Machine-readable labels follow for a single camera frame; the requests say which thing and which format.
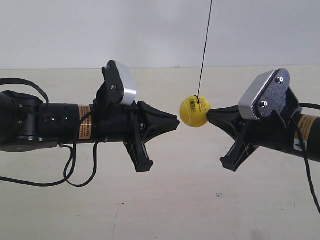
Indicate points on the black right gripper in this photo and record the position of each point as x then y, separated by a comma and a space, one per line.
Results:
275, 132

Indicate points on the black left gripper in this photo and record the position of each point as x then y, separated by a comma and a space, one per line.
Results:
134, 125

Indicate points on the yellow tennis ball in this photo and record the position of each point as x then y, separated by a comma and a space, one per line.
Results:
193, 111

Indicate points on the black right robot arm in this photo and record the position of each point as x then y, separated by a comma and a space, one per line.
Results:
307, 134

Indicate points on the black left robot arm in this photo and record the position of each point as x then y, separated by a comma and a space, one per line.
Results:
28, 124

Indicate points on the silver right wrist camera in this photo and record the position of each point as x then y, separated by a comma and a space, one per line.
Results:
266, 94

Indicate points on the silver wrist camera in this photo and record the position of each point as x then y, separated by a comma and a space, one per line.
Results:
118, 87
266, 94

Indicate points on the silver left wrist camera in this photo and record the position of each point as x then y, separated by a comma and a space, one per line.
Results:
118, 87

